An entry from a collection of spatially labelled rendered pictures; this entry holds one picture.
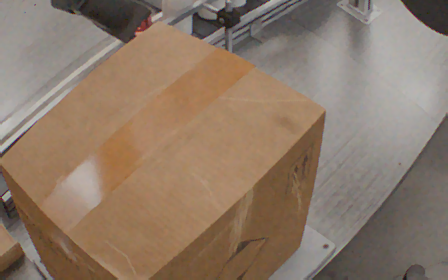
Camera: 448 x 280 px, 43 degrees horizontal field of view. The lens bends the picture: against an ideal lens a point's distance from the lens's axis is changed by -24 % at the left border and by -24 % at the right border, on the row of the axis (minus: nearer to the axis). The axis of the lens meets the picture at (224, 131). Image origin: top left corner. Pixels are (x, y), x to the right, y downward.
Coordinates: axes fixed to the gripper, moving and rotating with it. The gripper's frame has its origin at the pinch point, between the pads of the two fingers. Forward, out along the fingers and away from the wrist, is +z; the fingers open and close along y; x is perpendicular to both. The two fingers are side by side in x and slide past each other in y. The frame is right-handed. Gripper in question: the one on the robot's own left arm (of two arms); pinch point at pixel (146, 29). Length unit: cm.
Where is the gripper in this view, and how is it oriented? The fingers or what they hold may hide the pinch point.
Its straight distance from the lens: 112.8
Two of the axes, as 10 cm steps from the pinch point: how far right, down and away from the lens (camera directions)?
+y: -7.3, -4.9, 4.7
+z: 4.3, 2.0, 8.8
